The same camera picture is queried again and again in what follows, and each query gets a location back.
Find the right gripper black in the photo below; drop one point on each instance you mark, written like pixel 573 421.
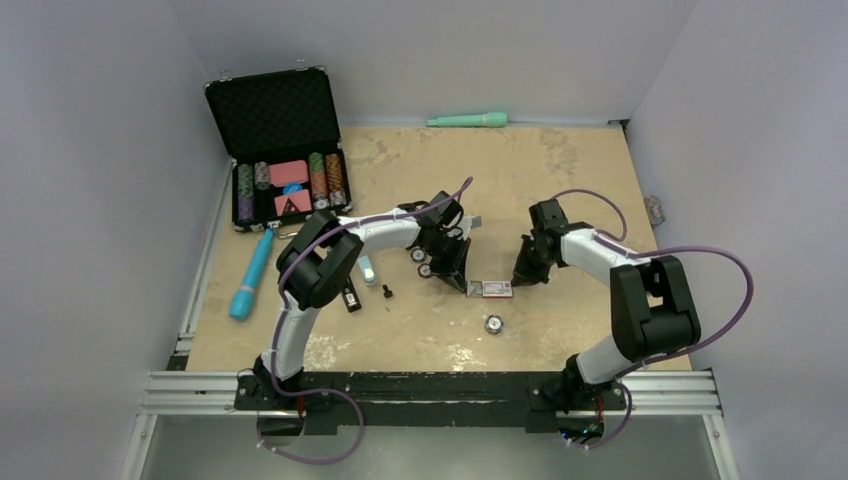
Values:
pixel 523 274

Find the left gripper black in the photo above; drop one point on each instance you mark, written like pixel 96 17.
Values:
pixel 454 270

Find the red staple box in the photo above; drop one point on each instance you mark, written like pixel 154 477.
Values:
pixel 489 289

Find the light blue stapler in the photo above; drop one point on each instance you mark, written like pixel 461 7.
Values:
pixel 367 270

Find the black stapler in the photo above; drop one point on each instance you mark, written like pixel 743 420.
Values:
pixel 350 296

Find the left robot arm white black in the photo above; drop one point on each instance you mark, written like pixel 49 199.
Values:
pixel 315 266

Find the orange black poker chip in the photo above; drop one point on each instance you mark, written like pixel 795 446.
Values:
pixel 424 271

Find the poker chip upper middle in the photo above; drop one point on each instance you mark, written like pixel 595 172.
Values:
pixel 418 255

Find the grey poker chip front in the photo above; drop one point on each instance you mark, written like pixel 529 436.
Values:
pixel 494 324

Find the mint green marker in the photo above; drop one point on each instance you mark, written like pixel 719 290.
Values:
pixel 484 120

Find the orange chip stack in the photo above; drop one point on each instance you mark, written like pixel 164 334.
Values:
pixel 335 180

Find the pink card deck lower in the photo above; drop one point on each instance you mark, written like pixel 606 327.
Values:
pixel 293 202

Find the pink card deck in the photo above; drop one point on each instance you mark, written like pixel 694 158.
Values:
pixel 291 172
pixel 293 202

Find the pink card deck upper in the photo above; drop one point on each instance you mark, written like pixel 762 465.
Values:
pixel 291 172

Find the black poker chip case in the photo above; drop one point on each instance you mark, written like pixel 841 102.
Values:
pixel 275 118

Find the green chip stack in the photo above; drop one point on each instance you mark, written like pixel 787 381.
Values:
pixel 245 193

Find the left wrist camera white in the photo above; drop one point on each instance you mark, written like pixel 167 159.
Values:
pixel 470 222

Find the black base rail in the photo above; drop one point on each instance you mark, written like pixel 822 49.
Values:
pixel 426 399

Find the blue handled tool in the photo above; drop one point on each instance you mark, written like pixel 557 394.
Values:
pixel 244 297

